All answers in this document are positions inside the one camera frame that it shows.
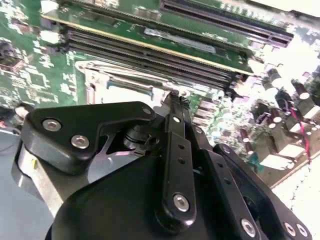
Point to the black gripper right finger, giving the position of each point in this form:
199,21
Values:
220,175

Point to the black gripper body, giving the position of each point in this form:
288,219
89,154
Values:
112,212

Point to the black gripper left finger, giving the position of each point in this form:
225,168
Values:
175,175

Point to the silver square CPU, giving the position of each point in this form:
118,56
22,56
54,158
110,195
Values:
140,96

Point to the metal socket cover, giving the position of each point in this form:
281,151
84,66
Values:
97,82

